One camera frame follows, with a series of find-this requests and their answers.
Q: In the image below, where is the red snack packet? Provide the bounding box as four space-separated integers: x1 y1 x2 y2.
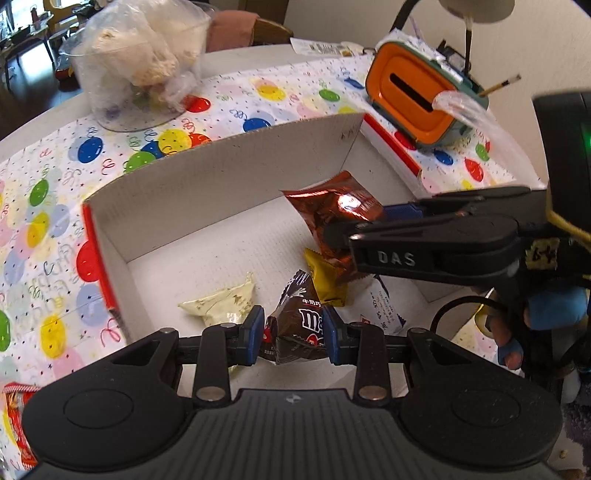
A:
0 382 43 472

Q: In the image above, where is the black cable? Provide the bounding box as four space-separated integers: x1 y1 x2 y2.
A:
433 296 511 334

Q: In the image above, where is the cream gold-print snack packet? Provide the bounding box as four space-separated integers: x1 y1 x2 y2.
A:
178 271 257 329

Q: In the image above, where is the red-brown foil snack packet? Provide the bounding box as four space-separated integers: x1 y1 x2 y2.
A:
281 171 389 283

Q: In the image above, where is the clear plastic bag of snacks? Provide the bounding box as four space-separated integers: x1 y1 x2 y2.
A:
431 90 548 186

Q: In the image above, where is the black handle brush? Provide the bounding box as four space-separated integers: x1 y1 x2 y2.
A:
463 16 475 77

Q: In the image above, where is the yellow armchair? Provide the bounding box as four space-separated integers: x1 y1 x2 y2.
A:
44 0 100 21

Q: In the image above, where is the clear plastic tub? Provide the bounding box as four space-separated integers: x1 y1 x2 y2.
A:
59 0 217 133

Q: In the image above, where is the wooden coffee table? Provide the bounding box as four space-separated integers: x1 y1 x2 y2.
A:
0 21 52 88

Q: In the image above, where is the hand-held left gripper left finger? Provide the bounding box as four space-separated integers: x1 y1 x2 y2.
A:
104 305 265 409

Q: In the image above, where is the dark brown chocolate packet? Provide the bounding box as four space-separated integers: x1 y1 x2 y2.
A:
264 270 343 366

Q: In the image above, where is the pink cloth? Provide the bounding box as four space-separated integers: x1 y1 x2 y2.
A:
204 9 260 52

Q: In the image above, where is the balloon print tablecloth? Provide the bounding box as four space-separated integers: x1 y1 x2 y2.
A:
0 39 541 478

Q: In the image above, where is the person's right hand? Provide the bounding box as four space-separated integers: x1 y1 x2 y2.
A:
489 285 589 370

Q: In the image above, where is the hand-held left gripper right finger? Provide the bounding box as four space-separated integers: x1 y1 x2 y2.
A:
323 305 490 409

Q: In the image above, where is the orange green desk organizer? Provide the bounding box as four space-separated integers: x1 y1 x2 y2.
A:
365 39 490 149

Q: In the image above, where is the bamboo handle brush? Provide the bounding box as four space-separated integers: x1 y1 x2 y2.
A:
478 74 522 97

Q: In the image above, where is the white printed paper packet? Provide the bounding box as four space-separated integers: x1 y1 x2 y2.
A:
290 38 366 59

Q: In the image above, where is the silver desk lamp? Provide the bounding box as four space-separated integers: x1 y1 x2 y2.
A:
392 0 516 33

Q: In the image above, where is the mustard yellow snack packet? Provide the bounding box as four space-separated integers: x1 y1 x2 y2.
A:
304 248 348 308

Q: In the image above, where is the person's fuzzy purple clothing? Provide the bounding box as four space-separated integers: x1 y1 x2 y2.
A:
563 369 591 480

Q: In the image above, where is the clear bag of puffed food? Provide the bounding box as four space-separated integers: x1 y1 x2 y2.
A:
85 0 209 115

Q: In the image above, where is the red cardboard box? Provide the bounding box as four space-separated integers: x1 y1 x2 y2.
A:
81 112 548 400

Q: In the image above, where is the white snack packet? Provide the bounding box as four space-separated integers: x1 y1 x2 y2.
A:
369 274 408 336

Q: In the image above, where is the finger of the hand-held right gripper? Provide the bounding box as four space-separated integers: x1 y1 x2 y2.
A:
323 222 370 254
383 186 548 220

